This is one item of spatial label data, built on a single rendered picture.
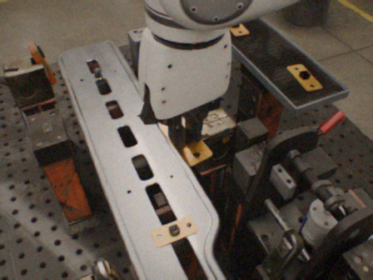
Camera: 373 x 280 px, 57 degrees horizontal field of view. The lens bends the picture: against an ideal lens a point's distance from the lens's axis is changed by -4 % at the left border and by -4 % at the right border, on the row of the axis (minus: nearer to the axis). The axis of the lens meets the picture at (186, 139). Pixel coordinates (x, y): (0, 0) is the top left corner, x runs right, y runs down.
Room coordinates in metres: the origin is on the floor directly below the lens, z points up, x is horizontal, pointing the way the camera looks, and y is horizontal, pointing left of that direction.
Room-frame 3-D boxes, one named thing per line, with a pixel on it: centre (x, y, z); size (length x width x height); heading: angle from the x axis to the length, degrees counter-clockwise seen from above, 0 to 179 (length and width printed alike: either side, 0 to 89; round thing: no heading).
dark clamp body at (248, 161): (0.44, -0.14, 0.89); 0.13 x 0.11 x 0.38; 115
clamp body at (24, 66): (0.78, 0.44, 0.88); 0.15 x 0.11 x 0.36; 115
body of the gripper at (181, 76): (0.33, 0.00, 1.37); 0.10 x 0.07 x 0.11; 122
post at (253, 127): (0.51, -0.13, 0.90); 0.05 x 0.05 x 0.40; 25
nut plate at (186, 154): (0.34, 0.00, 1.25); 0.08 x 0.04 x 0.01; 32
